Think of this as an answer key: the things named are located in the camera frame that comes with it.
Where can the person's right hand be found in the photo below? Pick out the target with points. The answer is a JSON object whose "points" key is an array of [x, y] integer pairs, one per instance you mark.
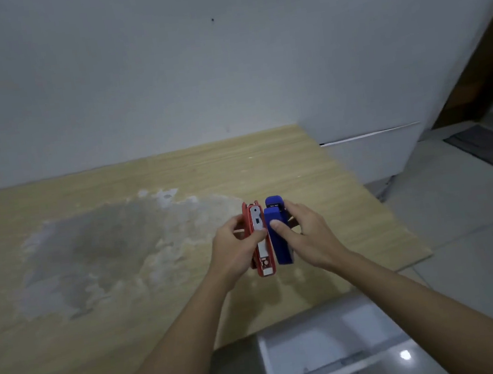
{"points": [[314, 239]]}

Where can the person's left hand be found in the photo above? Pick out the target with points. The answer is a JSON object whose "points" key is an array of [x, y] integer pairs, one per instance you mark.
{"points": [[229, 252]]}

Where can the person's right thumb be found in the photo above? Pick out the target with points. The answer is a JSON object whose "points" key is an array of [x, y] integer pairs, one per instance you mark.
{"points": [[282, 230]]}

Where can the person's left thumb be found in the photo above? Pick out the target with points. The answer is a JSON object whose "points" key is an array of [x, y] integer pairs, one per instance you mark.
{"points": [[255, 238]]}

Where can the red stapler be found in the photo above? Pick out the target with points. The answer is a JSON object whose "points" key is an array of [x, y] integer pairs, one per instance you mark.
{"points": [[259, 239]]}

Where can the blue stapler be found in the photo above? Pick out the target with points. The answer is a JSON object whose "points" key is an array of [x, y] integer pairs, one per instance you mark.
{"points": [[279, 234]]}

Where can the person's right forearm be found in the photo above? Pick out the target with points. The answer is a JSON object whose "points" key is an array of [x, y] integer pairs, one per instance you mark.
{"points": [[442, 317]]}

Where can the person's left forearm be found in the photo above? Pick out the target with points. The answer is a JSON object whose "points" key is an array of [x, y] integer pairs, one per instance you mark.
{"points": [[168, 355]]}

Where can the white open drawer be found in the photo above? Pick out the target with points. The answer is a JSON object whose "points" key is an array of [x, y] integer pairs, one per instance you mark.
{"points": [[337, 344]]}

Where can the dark floor mat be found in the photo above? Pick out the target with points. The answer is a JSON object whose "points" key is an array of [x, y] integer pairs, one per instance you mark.
{"points": [[487, 144]]}

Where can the brown wooden door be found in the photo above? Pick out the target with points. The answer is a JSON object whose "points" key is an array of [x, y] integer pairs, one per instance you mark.
{"points": [[476, 71]]}

